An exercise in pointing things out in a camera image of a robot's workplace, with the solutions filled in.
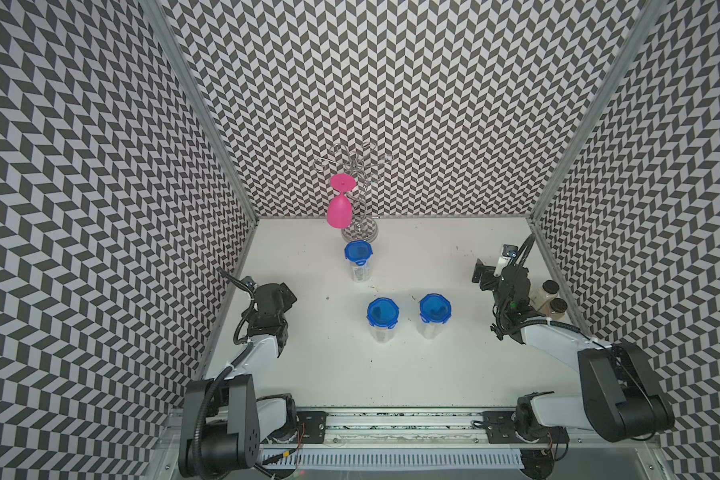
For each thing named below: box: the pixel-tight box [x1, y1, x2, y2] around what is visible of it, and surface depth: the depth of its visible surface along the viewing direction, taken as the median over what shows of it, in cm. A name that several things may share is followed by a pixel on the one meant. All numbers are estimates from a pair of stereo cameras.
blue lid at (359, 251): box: [344, 240, 373, 266], surface depth 93 cm
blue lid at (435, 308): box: [419, 292, 452, 324], surface depth 81 cm
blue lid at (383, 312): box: [366, 297, 400, 329], surface depth 80 cm
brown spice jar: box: [546, 298, 568, 319], surface depth 86 cm
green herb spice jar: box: [528, 280, 560, 311], surface depth 89 cm
